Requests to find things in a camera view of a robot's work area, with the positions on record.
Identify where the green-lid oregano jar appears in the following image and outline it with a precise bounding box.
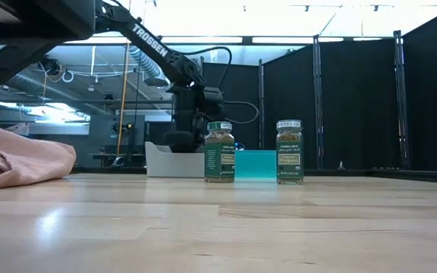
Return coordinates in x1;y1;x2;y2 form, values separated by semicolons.
275;120;305;186
203;121;236;184

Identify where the white plastic bin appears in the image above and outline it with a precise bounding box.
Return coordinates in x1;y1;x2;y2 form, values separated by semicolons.
144;141;206;178

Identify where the pink cloth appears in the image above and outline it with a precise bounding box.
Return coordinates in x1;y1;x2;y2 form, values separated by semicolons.
0;120;77;190

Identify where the teal plastic bin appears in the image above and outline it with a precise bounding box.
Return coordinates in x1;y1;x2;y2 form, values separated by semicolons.
234;149;278;180

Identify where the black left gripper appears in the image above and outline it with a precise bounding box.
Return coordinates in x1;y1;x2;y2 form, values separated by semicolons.
164;83;226;153

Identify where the black aluminium table frame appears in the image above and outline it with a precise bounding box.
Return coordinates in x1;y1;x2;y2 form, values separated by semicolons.
70;165;437;186

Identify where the black curtain partition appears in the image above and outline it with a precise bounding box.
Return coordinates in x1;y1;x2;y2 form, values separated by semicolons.
202;3;437;171

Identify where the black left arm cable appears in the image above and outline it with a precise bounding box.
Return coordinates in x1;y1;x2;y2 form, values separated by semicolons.
182;45;260;125

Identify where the metal ceiling duct pipe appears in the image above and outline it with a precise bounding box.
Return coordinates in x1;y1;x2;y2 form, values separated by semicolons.
0;71;109;115

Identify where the flexible ribbed duct hose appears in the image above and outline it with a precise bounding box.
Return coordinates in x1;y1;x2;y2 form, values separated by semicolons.
128;45;162;79

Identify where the yellow vertical pole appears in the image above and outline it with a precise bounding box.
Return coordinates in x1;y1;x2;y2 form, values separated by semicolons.
115;41;133;167

